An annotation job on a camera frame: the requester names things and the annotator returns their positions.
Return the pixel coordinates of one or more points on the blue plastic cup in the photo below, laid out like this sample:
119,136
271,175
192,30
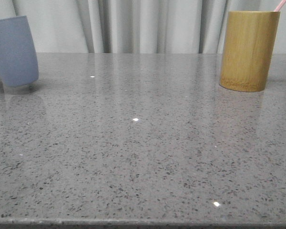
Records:
18,59

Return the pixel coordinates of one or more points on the grey pleated curtain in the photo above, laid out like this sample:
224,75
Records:
129,26

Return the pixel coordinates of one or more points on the bamboo cylinder holder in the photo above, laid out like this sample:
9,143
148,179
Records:
249,42

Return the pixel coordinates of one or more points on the pink chopstick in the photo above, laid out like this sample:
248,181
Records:
280,5

